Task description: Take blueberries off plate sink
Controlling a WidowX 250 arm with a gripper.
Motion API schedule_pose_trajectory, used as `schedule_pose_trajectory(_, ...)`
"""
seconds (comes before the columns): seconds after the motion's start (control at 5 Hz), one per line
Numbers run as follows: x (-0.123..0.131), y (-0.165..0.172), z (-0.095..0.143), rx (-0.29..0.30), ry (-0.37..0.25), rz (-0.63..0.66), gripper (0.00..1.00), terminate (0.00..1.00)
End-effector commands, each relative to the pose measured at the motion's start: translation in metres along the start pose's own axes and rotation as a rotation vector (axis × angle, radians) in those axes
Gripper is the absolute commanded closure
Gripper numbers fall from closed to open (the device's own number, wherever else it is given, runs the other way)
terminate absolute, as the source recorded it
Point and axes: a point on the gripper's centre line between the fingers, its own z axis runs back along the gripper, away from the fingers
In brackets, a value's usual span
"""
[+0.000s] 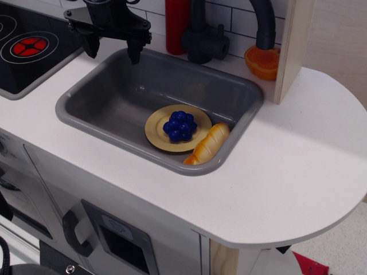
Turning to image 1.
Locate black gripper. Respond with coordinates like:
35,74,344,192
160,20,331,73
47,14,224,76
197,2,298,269
64,1,151,65

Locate blue toy blueberries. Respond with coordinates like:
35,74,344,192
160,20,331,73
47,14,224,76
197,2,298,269
162,111,197,142

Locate grey sink basin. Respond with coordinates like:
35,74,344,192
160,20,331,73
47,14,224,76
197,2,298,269
56,49,264,176

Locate yellow toy plate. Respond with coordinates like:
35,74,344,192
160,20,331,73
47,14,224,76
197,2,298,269
145,104,212,152

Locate red bottle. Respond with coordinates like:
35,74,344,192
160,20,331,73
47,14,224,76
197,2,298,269
165,0,190,55

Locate black toy stovetop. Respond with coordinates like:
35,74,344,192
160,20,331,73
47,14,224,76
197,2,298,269
1,2,83,100

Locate dark grey toy faucet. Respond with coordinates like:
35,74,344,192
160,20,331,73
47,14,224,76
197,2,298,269
181,1,276,64

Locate toy bread loaf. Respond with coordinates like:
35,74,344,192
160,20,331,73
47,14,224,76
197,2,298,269
183,123,230,165

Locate oven control knob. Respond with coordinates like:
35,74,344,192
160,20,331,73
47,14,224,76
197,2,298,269
0,142,7,154

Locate orange half toy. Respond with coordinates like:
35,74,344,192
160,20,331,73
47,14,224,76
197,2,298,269
244,46,280,81

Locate wooden side panel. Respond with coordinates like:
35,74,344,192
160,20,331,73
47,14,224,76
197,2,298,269
273,0,315,104

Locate grey dishwasher panel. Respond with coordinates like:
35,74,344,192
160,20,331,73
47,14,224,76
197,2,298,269
81,200,159,274

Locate red cloth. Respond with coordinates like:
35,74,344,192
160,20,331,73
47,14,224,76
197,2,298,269
293,252,329,275

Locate black cabinet door handle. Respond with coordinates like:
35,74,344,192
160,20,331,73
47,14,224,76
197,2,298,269
62,210,93,257

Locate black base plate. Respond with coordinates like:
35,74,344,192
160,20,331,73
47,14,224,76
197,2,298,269
39,241,90,275

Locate black braided cable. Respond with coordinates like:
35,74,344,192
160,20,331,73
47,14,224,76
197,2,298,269
0,236,11,275

